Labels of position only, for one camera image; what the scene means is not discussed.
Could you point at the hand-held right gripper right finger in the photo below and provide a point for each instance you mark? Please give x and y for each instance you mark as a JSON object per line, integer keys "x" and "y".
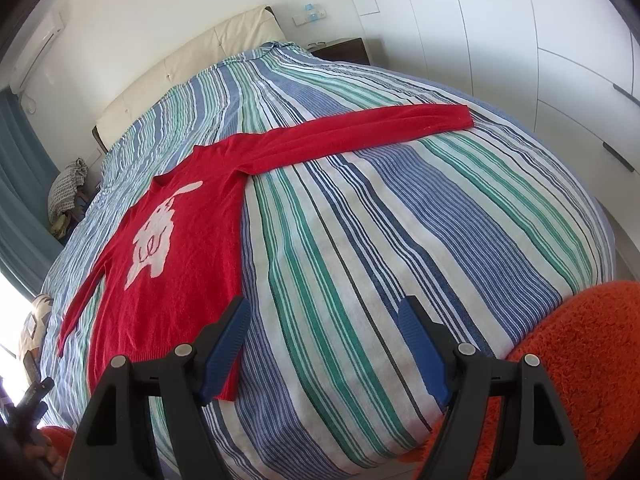
{"x": 425, "y": 355}

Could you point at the dark wooden nightstand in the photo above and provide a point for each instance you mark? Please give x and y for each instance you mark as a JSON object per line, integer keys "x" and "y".
{"x": 350, "y": 50}

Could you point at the person's left hand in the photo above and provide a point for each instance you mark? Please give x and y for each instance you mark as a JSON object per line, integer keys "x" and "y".
{"x": 47, "y": 462}

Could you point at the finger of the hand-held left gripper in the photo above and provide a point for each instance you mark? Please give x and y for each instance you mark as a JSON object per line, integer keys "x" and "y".
{"x": 37, "y": 392}

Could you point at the white air conditioner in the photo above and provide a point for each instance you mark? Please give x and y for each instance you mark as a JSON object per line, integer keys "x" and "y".
{"x": 37, "y": 52}

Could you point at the patterned pillow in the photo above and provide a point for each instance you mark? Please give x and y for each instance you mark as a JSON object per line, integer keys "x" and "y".
{"x": 37, "y": 320}

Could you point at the teal curtain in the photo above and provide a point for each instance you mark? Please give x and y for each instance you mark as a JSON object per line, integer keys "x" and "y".
{"x": 20, "y": 200}

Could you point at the pile of clothes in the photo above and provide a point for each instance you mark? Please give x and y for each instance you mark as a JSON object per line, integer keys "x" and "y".
{"x": 65, "y": 185}

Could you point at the red knit sweater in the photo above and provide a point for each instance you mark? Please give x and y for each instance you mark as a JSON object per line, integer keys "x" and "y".
{"x": 190, "y": 260}

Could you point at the striped bed sheet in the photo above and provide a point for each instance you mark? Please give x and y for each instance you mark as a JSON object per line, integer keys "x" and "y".
{"x": 350, "y": 260}

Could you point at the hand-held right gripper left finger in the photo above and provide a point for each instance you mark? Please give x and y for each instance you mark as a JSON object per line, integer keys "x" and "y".
{"x": 225, "y": 355}

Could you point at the white wall socket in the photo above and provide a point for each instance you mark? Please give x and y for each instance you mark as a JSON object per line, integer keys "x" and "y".
{"x": 310, "y": 14}

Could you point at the cream padded headboard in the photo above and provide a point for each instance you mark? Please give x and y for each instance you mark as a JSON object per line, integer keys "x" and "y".
{"x": 200, "y": 55}

